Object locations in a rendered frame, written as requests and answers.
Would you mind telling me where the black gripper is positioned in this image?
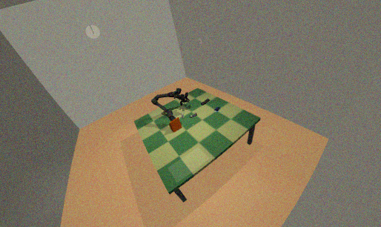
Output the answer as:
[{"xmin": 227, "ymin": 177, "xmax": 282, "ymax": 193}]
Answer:
[{"xmin": 179, "ymin": 92, "xmax": 190, "ymax": 105}]

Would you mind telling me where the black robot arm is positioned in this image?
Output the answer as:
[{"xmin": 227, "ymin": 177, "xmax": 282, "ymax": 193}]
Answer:
[{"xmin": 151, "ymin": 88, "xmax": 182, "ymax": 121}]

